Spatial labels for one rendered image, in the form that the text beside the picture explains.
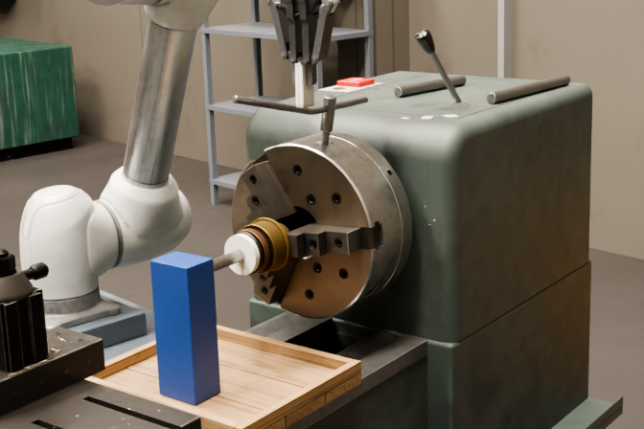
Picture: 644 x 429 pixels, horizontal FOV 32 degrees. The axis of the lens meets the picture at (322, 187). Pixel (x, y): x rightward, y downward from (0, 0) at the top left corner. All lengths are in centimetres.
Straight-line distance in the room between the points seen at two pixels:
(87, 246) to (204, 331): 69
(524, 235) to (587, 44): 328
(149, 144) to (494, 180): 74
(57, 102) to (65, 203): 593
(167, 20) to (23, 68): 593
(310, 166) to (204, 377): 41
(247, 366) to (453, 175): 48
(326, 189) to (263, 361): 31
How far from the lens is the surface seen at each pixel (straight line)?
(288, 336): 211
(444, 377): 209
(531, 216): 226
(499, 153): 211
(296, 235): 189
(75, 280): 243
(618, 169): 547
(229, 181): 646
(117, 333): 246
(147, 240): 250
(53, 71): 828
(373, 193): 192
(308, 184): 195
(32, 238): 242
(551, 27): 558
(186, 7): 225
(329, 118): 194
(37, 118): 825
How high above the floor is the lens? 163
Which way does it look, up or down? 14 degrees down
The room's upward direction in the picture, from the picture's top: 2 degrees counter-clockwise
